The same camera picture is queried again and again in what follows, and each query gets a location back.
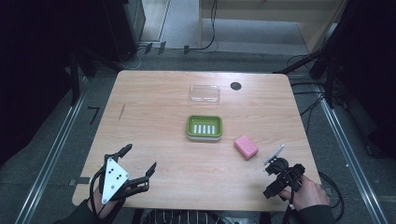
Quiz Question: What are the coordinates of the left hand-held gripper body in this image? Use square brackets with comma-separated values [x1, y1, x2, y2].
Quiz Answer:
[98, 152, 133, 205]

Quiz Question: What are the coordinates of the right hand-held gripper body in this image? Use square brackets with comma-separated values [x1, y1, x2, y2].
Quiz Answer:
[262, 144, 306, 201]

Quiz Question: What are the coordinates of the pink soap bar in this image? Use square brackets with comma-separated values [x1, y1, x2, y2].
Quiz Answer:
[233, 134, 260, 161]

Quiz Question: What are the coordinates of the green soap dish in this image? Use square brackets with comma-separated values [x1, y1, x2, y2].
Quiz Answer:
[186, 114, 223, 143]

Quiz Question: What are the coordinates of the clear plastic lid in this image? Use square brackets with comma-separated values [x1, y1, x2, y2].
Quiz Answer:
[188, 84, 221, 105]

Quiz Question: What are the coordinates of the person's left hand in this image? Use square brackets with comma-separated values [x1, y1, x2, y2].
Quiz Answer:
[87, 186, 126, 219]

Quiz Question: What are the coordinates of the person's right hand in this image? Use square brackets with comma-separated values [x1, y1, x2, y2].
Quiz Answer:
[279, 174, 331, 212]

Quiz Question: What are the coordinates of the dark striped cloth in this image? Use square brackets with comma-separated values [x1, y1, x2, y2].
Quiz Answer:
[136, 208, 232, 224]

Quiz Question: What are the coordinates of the black metal stand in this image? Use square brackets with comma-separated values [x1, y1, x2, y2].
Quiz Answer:
[274, 46, 338, 110]
[69, 52, 80, 106]

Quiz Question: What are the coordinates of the dark cabinet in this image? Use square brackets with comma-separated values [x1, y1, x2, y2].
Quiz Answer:
[102, 0, 147, 62]

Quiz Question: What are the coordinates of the light wooden cabinet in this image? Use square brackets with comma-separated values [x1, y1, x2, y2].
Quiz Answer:
[199, 0, 348, 52]

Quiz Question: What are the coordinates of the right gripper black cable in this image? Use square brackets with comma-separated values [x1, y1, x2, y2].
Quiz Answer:
[274, 163, 297, 224]

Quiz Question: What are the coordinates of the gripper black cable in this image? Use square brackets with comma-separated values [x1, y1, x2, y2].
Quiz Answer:
[89, 167, 108, 218]
[274, 163, 297, 224]

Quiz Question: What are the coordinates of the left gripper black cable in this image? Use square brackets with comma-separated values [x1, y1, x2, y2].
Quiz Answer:
[89, 167, 108, 218]

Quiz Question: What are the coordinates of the grey table bracket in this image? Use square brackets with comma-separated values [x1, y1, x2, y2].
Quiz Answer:
[68, 176, 92, 187]

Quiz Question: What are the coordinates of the black floor cable loop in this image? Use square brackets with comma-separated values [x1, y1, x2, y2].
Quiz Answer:
[317, 171, 346, 209]

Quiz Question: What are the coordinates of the metal floor rail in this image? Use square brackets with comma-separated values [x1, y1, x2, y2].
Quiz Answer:
[312, 83, 390, 224]
[13, 76, 90, 224]

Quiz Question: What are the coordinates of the bundle of black floor cables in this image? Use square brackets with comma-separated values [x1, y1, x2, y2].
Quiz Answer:
[286, 52, 344, 133]

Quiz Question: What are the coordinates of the white floor cable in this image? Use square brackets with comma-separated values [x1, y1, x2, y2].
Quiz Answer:
[122, 45, 148, 71]

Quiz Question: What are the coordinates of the black hanging cable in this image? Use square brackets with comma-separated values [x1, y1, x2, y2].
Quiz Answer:
[186, 0, 219, 52]

